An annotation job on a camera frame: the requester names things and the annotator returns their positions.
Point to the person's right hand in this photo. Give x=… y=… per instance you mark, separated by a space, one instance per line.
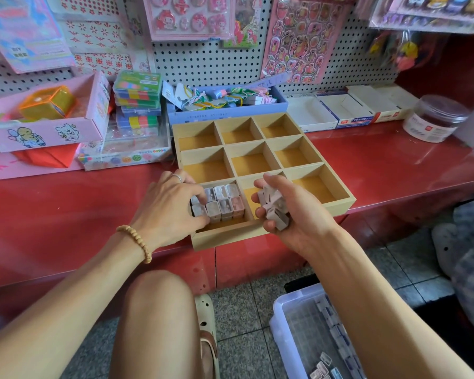
x=304 y=221

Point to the person's left hand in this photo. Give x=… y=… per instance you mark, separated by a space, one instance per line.
x=170 y=213

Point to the sharpeners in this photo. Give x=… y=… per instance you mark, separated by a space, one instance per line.
x=275 y=207

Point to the wooden compartment tray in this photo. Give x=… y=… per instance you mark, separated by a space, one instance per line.
x=237 y=158

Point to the row of erasers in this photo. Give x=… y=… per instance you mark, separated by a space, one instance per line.
x=338 y=335

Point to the clear plastic storage bin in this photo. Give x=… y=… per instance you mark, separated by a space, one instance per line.
x=288 y=343

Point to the pile of boxed erasers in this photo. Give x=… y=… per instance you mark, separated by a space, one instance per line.
x=320 y=367

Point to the person's right forearm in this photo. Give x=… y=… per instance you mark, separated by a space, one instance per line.
x=387 y=311

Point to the person's left forearm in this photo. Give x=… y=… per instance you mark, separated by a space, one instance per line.
x=55 y=319

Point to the white tray box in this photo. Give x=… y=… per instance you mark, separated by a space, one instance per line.
x=310 y=114
x=383 y=100
x=346 y=109

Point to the blue box of trinkets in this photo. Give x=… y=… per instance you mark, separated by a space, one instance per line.
x=221 y=110

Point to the person's left leg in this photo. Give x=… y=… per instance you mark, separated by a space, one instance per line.
x=154 y=327

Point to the person's left cream clog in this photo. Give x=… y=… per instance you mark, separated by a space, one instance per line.
x=208 y=343

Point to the yellow orange toy box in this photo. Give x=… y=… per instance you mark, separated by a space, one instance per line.
x=47 y=102

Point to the red display counter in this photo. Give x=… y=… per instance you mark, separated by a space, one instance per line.
x=63 y=217

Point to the stack of colourful packs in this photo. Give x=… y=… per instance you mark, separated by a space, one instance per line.
x=137 y=98

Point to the red folded cloth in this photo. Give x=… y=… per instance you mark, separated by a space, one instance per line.
x=47 y=156

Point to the pink tray of trinkets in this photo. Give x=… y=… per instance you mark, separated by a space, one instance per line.
x=47 y=130

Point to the white pegboard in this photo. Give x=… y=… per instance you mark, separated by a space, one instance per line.
x=197 y=63

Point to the round clear plastic jar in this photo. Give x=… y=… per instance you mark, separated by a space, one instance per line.
x=434 y=118

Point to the pink sticker pack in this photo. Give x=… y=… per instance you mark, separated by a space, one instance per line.
x=300 y=39
x=186 y=15

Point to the red patterned sticker sheet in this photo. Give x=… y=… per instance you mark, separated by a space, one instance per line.
x=103 y=43

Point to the clear bag of colourful toys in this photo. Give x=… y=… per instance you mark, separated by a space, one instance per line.
x=395 y=51

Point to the pastel cartoon sticker pack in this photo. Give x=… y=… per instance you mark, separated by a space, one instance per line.
x=24 y=31

